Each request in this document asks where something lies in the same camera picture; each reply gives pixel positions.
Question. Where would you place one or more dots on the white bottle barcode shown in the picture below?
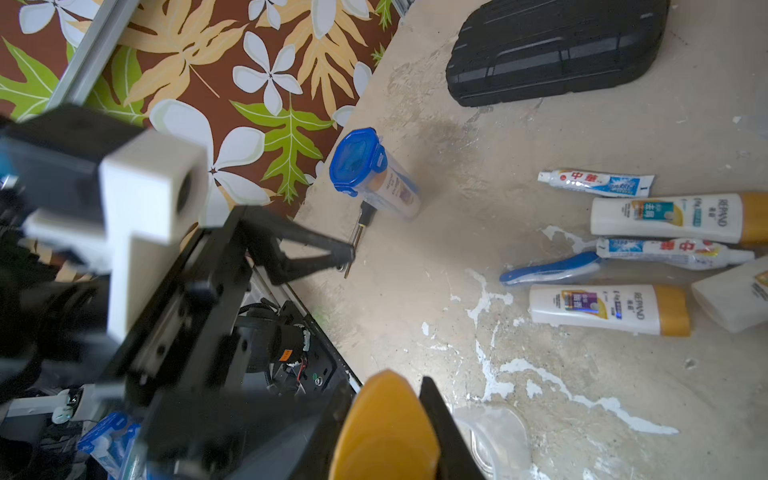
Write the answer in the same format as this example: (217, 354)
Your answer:
(386, 434)

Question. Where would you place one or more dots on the black plastic tool case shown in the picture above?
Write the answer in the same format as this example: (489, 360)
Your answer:
(517, 50)

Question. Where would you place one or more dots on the black yellow screwdriver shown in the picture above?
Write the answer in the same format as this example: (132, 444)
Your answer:
(367, 213)

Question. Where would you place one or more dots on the toothpaste tube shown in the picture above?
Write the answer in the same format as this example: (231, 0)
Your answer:
(686, 253)
(599, 183)

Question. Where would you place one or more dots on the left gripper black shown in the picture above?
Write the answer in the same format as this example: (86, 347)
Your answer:
(180, 369)

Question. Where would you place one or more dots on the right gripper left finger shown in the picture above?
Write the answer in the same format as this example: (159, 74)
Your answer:
(316, 458)

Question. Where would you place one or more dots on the toothpaste tube top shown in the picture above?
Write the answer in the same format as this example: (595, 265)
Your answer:
(599, 183)

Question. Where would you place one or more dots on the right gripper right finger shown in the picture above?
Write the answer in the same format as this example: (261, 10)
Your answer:
(455, 461)

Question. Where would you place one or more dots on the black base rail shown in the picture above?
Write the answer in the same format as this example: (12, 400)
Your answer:
(290, 356)

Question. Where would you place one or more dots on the blue lid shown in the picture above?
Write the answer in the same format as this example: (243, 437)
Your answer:
(358, 158)

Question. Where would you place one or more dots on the white bottle upper horizontal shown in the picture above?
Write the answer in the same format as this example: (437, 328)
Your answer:
(730, 218)

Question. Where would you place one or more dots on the blue toothbrush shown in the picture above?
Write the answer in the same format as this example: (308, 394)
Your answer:
(576, 266)

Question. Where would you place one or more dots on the toothpaste tube middle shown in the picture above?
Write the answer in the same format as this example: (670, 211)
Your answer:
(686, 253)

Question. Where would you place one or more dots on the white bottle purple label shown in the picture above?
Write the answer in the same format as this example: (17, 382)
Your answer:
(642, 308)

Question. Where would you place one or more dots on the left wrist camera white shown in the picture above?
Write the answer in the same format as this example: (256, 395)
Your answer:
(153, 190)

